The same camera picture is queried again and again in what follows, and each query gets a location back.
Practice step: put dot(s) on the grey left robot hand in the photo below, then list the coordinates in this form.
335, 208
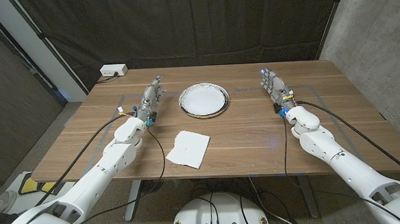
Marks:
149, 104

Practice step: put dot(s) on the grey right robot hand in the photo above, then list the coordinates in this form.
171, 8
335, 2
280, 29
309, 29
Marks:
278, 89

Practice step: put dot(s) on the round white plastic plate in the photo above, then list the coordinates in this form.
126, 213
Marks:
204, 100

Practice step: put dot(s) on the white cloth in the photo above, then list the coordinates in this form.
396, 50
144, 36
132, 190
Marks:
189, 149

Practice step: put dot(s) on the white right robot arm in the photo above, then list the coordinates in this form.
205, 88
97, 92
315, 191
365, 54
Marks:
350, 172

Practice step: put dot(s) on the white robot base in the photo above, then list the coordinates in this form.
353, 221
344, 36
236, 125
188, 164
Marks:
222, 210

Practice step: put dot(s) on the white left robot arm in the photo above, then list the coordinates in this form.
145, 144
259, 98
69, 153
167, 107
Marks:
94, 179

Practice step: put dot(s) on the white power strip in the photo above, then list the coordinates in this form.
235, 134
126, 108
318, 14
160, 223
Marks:
113, 70

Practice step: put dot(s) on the black ribbed round object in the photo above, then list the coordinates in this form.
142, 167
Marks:
152, 186

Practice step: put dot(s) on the black backdrop curtain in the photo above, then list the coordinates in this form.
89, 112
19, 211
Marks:
188, 27

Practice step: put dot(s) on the black backdrop stand pole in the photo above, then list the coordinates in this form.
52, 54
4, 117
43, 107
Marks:
330, 17
51, 47

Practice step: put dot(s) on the grey table leg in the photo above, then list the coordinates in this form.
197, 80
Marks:
133, 201
309, 199

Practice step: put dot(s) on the white floor board yellow print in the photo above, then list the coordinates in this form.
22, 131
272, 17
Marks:
36, 185

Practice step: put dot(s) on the grey white sneaker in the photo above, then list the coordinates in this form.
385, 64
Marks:
2, 202

